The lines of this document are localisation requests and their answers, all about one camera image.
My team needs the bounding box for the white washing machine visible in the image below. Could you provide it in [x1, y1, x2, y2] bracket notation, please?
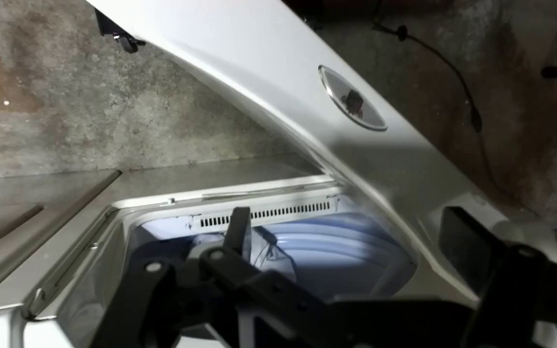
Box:
[0, 156, 557, 348]

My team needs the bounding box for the small black fitting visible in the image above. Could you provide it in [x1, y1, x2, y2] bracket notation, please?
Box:
[93, 7, 147, 53]

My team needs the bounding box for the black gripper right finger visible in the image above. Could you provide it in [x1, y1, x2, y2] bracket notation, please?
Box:
[437, 204, 557, 348]

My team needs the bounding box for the thin black cable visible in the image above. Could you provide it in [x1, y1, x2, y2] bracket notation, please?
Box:
[372, 0, 526, 200]

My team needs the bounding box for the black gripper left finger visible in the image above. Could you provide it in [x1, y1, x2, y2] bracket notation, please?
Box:
[89, 204, 360, 348]

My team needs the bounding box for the white washing machine lid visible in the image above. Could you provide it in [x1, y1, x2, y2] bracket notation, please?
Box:
[87, 0, 551, 305]

